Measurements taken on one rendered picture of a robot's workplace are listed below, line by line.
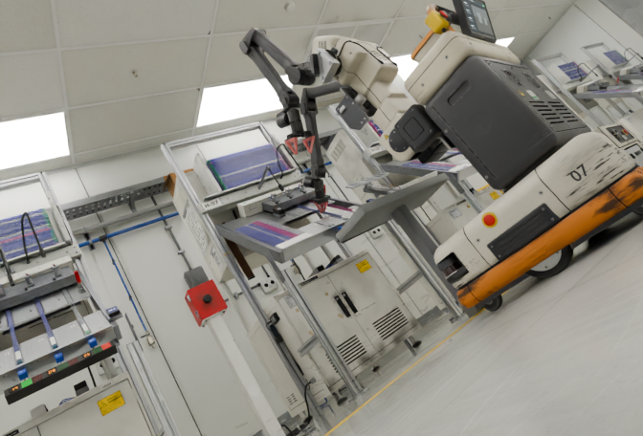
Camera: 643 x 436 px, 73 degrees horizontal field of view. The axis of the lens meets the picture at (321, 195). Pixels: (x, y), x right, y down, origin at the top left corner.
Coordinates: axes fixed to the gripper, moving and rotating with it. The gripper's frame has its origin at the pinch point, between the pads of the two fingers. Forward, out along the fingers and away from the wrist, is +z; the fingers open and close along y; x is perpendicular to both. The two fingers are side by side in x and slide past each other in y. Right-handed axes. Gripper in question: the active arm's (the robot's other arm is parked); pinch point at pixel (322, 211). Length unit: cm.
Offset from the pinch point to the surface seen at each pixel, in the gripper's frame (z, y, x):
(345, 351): 60, 29, 42
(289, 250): 1, 43, 27
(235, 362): 34, 87, 39
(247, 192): -10, 20, -51
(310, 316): 25, 52, 49
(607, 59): -33, -606, -62
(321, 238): 2.3, 22.9, 26.9
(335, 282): 35.8, 11.4, 18.0
